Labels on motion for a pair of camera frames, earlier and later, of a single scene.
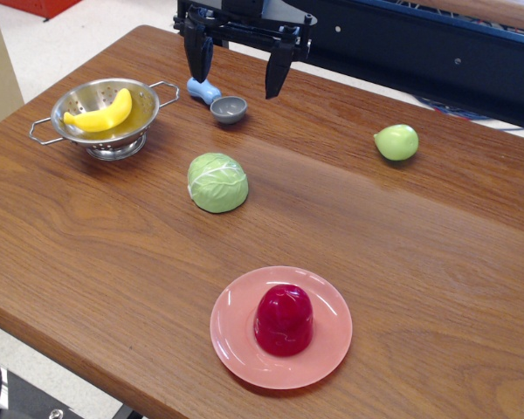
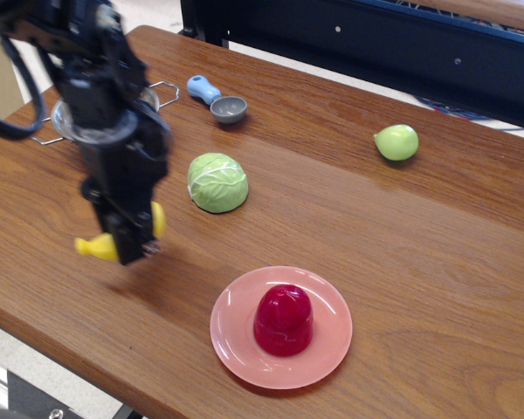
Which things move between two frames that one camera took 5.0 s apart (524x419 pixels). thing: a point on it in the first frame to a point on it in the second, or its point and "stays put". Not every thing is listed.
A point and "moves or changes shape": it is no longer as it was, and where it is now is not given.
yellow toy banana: x=104 y=118 moves or changes shape
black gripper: x=277 y=22 to x=127 y=155
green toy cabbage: x=217 y=182 stays put
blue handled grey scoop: x=228 y=109 stays put
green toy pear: x=397 y=142 stays put
